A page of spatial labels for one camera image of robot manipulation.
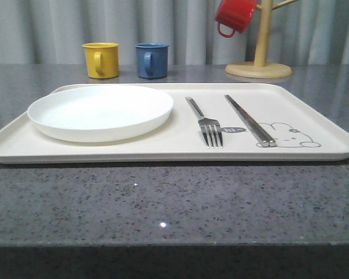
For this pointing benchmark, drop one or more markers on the silver metal fork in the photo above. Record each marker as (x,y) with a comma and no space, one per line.
(210,128)

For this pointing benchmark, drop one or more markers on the white round plate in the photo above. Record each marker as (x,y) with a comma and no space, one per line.
(101,113)

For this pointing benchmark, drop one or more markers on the cream rabbit print tray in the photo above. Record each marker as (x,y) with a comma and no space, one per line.
(260,122)

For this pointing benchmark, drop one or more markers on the blue enamel mug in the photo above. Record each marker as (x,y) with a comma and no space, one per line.
(152,60)

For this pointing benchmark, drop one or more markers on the yellow enamel mug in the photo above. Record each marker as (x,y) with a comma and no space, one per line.
(102,59)

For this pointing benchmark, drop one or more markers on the wooden mug tree stand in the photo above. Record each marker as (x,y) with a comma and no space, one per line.
(260,67)

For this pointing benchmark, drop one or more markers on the red enamel mug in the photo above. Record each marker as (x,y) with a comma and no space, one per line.
(235,14)

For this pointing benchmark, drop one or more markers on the grey pleated curtain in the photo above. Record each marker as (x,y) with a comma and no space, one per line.
(52,32)

